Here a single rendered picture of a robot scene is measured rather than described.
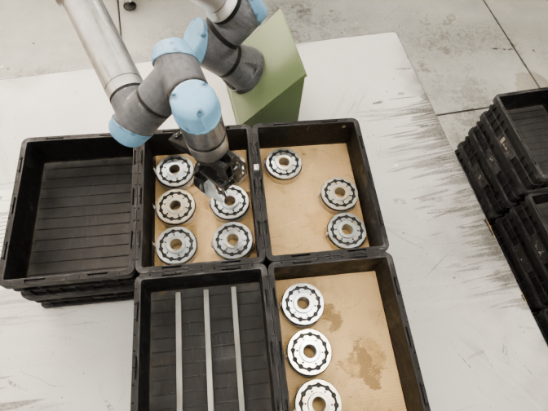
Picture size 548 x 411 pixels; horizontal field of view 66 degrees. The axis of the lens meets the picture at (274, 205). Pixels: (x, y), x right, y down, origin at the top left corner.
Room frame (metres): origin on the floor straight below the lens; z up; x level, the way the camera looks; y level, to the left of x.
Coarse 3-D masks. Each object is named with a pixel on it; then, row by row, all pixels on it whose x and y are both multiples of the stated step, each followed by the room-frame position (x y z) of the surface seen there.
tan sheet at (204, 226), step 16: (160, 160) 0.63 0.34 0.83; (192, 160) 0.64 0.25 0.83; (160, 192) 0.52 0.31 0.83; (192, 192) 0.53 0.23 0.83; (176, 208) 0.48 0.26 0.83; (208, 208) 0.49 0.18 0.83; (160, 224) 0.43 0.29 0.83; (192, 224) 0.44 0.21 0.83; (208, 224) 0.44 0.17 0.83; (208, 240) 0.40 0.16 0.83; (208, 256) 0.35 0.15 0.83; (256, 256) 0.37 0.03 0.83
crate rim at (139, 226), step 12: (156, 132) 0.65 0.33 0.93; (168, 132) 0.65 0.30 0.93; (144, 144) 0.61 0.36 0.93; (252, 144) 0.64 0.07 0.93; (144, 156) 0.57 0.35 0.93; (252, 156) 0.61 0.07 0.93; (144, 168) 0.54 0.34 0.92; (252, 168) 0.57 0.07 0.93; (252, 180) 0.53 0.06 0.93; (264, 252) 0.34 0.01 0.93; (180, 264) 0.29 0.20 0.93; (192, 264) 0.30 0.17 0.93; (204, 264) 0.30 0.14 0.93; (216, 264) 0.30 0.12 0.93; (228, 264) 0.31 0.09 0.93; (240, 264) 0.31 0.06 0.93
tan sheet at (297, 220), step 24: (336, 144) 0.75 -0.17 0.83; (264, 168) 0.64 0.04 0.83; (312, 168) 0.65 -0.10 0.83; (336, 168) 0.66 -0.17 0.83; (288, 192) 0.56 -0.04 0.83; (312, 192) 0.57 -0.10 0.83; (288, 216) 0.49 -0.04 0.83; (312, 216) 0.50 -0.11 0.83; (360, 216) 0.52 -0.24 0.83; (288, 240) 0.42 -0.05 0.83; (312, 240) 0.43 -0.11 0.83
